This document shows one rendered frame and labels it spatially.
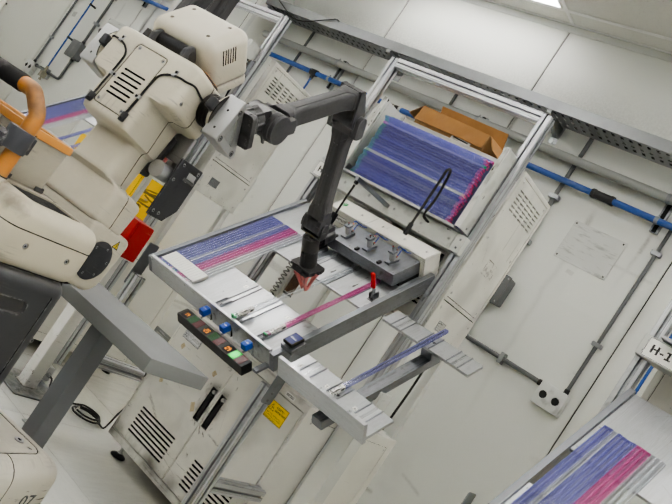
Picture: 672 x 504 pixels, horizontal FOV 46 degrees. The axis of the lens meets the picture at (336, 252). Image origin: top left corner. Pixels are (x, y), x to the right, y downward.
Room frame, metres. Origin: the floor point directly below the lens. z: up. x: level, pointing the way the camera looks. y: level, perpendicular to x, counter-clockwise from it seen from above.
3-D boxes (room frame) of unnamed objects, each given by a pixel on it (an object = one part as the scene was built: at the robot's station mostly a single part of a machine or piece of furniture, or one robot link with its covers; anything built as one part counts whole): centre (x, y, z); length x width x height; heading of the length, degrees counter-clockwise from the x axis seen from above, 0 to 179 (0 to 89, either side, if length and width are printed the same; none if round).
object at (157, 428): (3.05, -0.13, 0.31); 0.70 x 0.65 x 0.62; 52
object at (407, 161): (2.92, -0.11, 1.52); 0.51 x 0.13 x 0.27; 52
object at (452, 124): (3.22, -0.20, 1.82); 0.68 x 0.30 x 0.20; 52
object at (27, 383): (3.12, 0.72, 0.39); 0.24 x 0.24 x 0.78; 52
